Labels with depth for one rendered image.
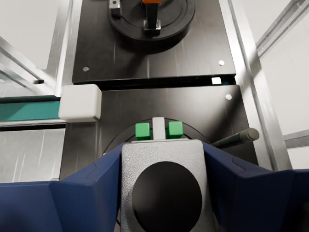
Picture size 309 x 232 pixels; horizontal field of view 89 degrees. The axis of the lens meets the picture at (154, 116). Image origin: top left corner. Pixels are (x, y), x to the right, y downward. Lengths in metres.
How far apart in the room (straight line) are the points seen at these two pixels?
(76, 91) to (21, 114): 0.11
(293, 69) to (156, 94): 0.35
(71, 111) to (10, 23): 0.42
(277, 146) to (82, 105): 0.26
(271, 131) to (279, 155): 0.03
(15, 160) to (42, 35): 0.31
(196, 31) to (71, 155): 0.26
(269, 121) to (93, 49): 0.28
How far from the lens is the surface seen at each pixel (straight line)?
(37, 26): 0.55
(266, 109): 0.27
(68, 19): 0.36
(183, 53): 0.26
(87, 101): 0.21
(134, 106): 0.21
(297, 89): 0.46
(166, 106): 0.21
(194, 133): 0.19
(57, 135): 0.30
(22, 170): 0.32
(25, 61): 0.29
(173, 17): 0.28
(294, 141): 0.30
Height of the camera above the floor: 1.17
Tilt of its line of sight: 72 degrees down
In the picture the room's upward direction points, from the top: 1 degrees counter-clockwise
